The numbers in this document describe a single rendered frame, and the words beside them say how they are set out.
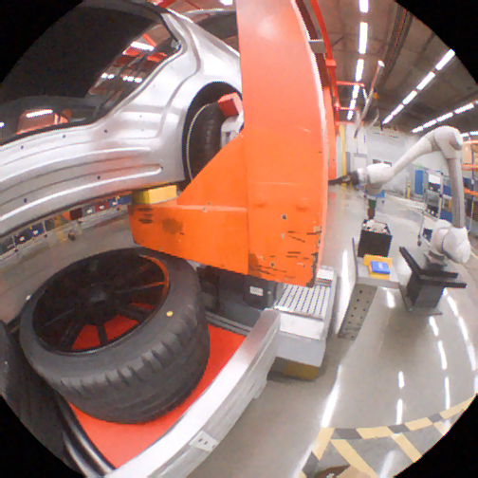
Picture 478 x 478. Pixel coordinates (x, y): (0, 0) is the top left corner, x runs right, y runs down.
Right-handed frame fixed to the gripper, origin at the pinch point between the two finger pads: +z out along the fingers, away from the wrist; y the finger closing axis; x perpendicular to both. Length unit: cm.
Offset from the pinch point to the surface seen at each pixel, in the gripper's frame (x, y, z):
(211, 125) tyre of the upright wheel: -37, 33, 34
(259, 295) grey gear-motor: 33, 45, 28
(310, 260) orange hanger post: 10, 66, 4
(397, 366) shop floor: 83, 50, -36
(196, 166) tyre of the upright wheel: -22, 35, 45
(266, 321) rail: 28, 65, 18
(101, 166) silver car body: -26, 76, 47
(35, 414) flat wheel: 20, 133, 47
